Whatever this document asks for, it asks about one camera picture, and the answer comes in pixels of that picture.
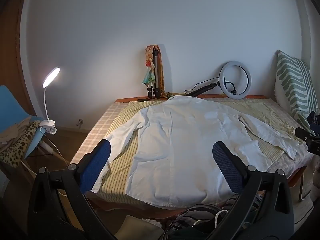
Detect grey cushion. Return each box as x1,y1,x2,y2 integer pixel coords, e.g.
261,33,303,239
117,215,164,240

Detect white lamp cable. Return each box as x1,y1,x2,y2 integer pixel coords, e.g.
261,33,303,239
21,127,72,178

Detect black ring light stand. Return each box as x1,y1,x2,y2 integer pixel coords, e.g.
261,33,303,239
184,82,218,97

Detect white long-sleeved shirt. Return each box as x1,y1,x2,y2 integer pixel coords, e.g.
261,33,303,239
90,95,300,209

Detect beige cloth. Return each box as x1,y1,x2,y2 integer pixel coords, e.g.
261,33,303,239
0,119,31,146

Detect brown wooden door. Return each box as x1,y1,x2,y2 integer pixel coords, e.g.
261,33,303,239
0,0,36,117

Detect dark blue cloth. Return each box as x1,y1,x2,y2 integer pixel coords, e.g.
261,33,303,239
307,110,320,131

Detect white clip desk lamp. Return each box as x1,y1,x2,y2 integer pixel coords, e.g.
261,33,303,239
40,66,60,133

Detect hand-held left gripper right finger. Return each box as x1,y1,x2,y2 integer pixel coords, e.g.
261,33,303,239
212,141,295,240

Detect blue chair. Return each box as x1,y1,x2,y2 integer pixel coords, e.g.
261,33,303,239
0,85,50,160

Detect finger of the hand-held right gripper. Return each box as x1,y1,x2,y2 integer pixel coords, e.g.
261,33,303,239
294,127,320,142
307,140,320,154

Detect colourful patterned scarf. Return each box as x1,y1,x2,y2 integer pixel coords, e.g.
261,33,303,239
142,44,166,93

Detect green striped pillow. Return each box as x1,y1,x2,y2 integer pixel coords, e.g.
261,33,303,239
274,50,317,133

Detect yellow striped cloth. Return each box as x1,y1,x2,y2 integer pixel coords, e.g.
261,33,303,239
96,97,298,198

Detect metal chair frame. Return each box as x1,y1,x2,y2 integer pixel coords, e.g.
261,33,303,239
298,174,313,202

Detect leopard print cloth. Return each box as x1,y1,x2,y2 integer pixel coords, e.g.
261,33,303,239
0,120,42,168

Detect white ring light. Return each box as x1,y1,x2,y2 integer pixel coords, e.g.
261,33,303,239
219,60,252,99

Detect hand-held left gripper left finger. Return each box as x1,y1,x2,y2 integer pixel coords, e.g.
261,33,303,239
27,138,118,240

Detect orange wooden table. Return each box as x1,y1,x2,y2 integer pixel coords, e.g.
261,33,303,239
86,94,307,222

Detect black striped bag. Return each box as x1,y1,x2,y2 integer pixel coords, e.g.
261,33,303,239
162,194,263,240

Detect black ring light cable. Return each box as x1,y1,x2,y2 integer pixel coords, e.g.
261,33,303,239
224,74,238,94

